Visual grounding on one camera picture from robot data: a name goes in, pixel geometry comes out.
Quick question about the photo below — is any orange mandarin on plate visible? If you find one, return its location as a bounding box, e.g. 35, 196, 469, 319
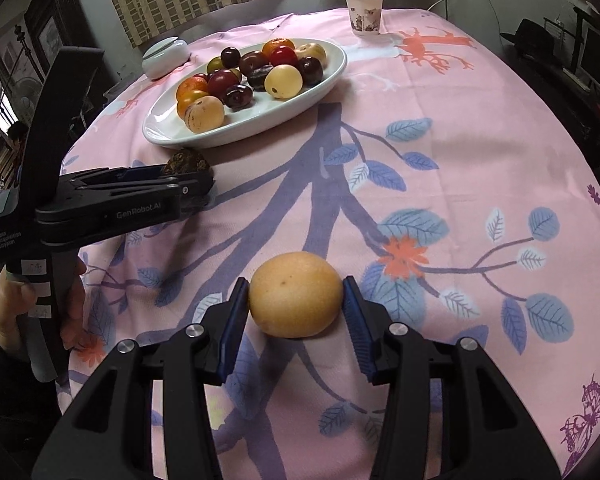
261, 38, 296, 58

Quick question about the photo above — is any large striped pepino melon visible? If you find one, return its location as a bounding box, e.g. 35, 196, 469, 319
184, 96, 225, 133

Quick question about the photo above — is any large orange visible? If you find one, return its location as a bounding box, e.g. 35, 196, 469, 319
175, 75, 208, 101

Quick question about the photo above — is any pale yellow round pear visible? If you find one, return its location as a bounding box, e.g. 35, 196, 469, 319
249, 252, 343, 339

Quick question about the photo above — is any dark purple passion fruit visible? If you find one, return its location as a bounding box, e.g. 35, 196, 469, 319
247, 64, 273, 91

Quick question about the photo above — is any patterned paper cup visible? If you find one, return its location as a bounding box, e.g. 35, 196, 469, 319
346, 0, 384, 35

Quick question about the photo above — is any white oval plate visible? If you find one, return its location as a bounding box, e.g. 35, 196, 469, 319
142, 38, 348, 148

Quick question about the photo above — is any dark red plum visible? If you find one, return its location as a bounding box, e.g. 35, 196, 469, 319
238, 50, 270, 77

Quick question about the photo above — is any person's left hand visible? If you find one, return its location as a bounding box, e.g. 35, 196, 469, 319
0, 257, 88, 351

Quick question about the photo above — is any green-yellow citrus fruit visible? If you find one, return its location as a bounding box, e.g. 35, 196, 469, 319
206, 56, 224, 75

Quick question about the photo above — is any small yellow-orange citrus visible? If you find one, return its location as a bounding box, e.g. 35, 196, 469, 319
176, 89, 208, 119

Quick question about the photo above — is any dark plum front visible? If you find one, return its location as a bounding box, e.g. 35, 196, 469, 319
223, 84, 253, 110

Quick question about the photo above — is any yellow spotted fruit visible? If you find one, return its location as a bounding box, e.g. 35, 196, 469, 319
264, 64, 303, 100

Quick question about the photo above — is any small red tomato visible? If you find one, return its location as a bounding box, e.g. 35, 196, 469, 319
268, 46, 298, 66

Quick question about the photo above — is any dark plum right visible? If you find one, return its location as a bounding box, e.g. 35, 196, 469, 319
297, 56, 324, 87

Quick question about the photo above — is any dark brown wrinkled fruit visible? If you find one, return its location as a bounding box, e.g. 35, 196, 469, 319
161, 148, 214, 181

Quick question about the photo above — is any white lidded ceramic jar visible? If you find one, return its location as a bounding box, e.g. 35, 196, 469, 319
142, 37, 190, 80

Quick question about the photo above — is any dark cherry plum left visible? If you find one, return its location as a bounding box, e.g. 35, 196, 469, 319
220, 47, 242, 70

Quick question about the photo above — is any striped yellow pepino melon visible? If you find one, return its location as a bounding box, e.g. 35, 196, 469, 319
294, 42, 328, 67

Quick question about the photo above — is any red plum back right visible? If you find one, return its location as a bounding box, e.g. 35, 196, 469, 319
208, 68, 242, 99

